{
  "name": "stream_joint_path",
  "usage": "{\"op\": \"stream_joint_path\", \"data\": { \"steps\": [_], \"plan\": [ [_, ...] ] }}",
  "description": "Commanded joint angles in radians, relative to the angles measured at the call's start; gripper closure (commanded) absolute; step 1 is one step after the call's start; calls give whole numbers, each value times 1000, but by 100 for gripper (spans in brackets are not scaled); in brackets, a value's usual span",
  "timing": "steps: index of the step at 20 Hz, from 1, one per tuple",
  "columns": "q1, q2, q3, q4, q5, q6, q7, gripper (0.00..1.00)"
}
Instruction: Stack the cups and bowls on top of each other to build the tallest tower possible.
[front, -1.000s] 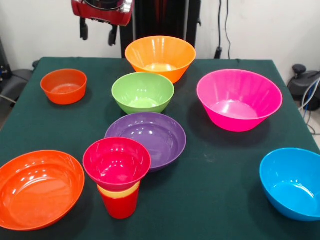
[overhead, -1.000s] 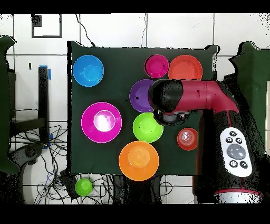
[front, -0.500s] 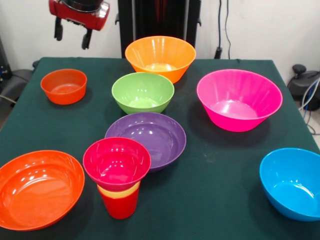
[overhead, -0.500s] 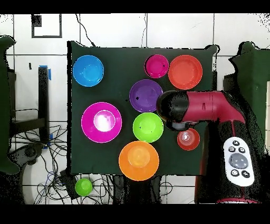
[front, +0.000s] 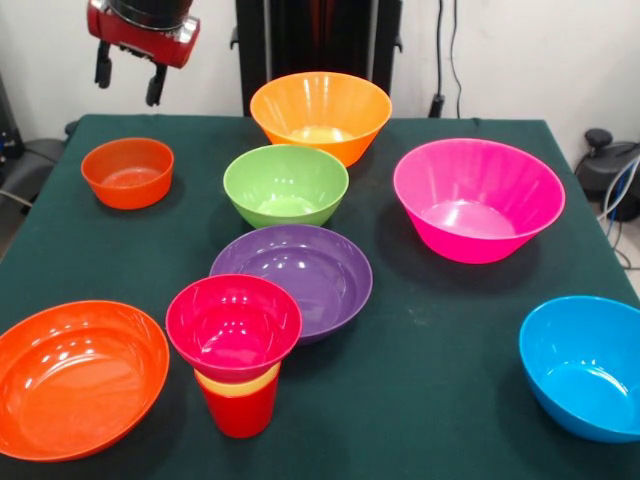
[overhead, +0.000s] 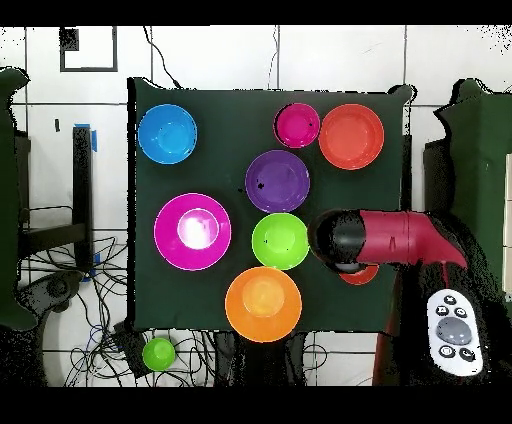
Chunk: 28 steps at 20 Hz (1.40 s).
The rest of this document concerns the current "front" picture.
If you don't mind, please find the black device with cables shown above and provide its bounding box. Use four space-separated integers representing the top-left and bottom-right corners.
575 128 640 223

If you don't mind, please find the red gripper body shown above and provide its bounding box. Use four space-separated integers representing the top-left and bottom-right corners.
86 0 201 69

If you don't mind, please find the black chair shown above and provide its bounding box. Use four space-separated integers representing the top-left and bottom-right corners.
0 75 81 211

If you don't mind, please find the stack of yellow cups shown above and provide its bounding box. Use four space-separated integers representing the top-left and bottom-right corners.
194 362 282 399

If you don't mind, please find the blue bowl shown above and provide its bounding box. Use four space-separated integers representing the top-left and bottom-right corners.
519 295 640 444

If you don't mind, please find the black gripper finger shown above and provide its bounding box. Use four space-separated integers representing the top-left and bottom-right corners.
95 38 114 90
146 58 169 108

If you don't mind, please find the purple bowl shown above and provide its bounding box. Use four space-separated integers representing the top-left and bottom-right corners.
209 224 373 347

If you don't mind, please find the green bowl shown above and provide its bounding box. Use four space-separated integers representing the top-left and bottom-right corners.
223 144 350 229

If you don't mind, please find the black wall cable with plug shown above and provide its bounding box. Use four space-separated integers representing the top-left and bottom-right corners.
428 0 448 119

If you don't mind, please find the large light orange bowl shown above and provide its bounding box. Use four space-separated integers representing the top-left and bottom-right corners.
249 72 393 168

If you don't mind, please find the large magenta bowl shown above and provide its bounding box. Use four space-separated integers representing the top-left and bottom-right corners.
393 138 567 265

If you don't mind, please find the small crimson bowl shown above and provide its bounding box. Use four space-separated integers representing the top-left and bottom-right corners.
165 275 303 383

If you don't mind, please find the dark green table cloth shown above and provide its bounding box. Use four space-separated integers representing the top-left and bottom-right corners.
0 113 640 480

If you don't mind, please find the large red-orange bowl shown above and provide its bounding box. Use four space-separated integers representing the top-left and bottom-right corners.
0 300 171 462

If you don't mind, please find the red cup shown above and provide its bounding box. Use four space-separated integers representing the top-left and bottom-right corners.
199 385 279 439

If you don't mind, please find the small orange bowl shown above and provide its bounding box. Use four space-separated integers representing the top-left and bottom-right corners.
81 137 175 211

